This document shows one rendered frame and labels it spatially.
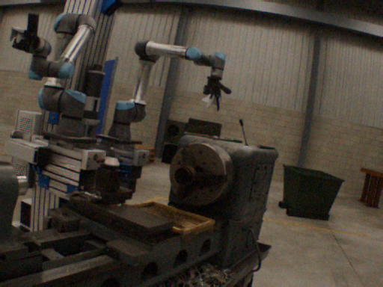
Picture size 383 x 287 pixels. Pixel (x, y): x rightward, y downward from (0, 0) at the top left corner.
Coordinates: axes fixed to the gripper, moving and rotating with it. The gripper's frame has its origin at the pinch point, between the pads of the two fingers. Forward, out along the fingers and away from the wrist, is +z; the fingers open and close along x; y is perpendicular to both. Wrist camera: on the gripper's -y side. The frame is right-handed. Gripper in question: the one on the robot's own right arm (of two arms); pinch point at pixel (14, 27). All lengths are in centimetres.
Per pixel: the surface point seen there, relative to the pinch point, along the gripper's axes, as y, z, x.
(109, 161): 38, -12, -52
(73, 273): 64, 31, -58
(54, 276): 65, 36, -54
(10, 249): 59, 42, -43
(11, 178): 42, 39, -38
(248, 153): 21, -66, -109
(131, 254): 59, 15, -71
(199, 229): 57, -32, -94
